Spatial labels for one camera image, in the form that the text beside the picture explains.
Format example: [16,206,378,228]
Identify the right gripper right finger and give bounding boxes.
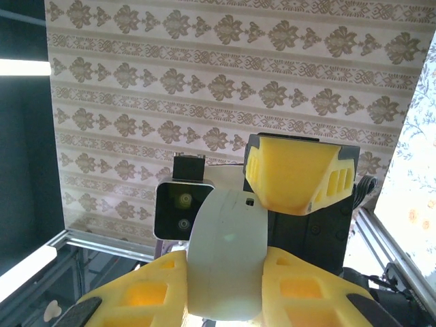
[259,247,403,327]

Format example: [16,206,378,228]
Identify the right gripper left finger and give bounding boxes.
[63,250,189,327]

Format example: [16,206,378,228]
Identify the mint green earbud charging case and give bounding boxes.
[186,189,270,323]

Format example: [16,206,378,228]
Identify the small white plastic piece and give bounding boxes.
[44,299,63,323]

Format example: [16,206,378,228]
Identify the floral tablecloth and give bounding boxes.
[373,44,436,265]

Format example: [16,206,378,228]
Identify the aluminium frame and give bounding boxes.
[0,206,436,309]

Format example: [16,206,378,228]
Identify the black ribbed cable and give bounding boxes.
[354,175,379,207]

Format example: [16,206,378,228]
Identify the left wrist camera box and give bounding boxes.
[152,153,216,241]

